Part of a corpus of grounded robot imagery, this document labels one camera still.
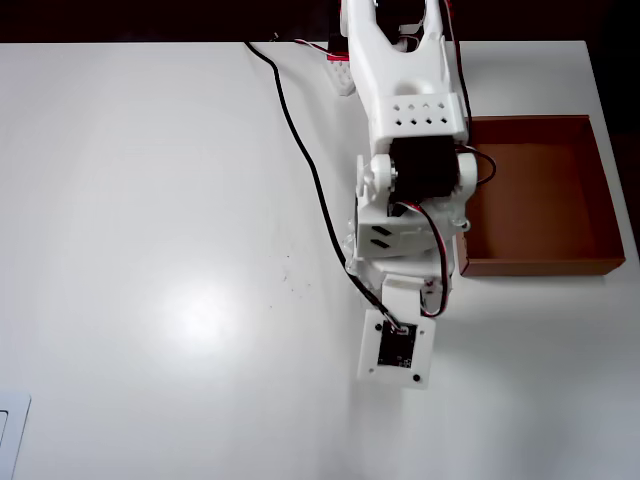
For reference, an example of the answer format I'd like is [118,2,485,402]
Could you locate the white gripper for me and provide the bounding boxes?
[344,234,459,319]

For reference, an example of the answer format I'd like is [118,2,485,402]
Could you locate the white robot base red trim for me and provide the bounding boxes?
[324,29,358,97]

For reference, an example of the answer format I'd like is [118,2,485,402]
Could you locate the brown cardboard box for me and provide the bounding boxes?
[455,114,627,278]

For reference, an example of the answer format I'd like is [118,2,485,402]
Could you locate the white flat device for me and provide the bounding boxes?
[0,392,33,480]

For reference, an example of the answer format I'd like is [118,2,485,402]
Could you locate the red white black servo wire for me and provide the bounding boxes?
[394,199,451,319]

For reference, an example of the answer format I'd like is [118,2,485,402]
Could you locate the white wrist camera mount plate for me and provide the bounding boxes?
[355,273,437,392]

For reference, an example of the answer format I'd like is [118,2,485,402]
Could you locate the thin dark servo cable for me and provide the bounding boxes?
[446,0,498,189]

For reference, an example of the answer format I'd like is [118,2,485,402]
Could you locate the white red base wire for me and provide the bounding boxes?
[293,38,347,64]

